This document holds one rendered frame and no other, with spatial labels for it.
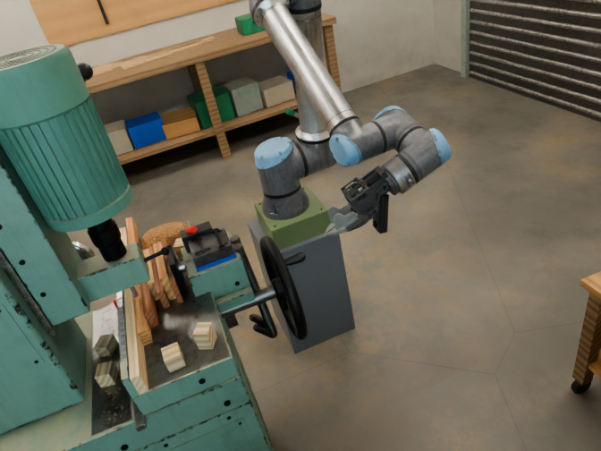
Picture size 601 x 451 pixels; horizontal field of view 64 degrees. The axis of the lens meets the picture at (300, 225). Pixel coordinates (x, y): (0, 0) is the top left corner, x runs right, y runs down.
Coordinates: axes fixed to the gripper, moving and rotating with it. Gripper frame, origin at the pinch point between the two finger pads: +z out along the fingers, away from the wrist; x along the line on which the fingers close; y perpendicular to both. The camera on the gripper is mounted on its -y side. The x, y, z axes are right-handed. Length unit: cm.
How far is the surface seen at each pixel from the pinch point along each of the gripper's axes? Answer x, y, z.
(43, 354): 12, 29, 63
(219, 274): 2.5, 12.5, 27.7
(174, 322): 8.7, 13.5, 41.4
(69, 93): 6, 64, 23
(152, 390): 26, 16, 48
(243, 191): -209, -90, 28
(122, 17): -332, 30, 25
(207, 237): -5.4, 18.0, 25.4
